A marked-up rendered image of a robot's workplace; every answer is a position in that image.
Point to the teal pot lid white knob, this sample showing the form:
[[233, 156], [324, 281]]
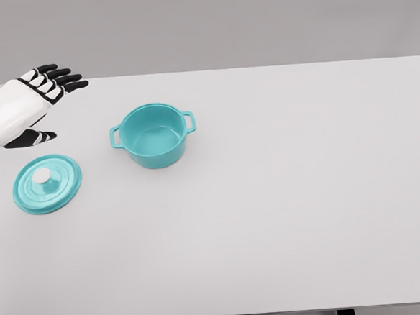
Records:
[[53, 190]]

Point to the teal pot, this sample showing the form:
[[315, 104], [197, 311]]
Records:
[[154, 139]]

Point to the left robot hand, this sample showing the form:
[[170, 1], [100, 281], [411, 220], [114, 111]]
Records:
[[19, 106]]

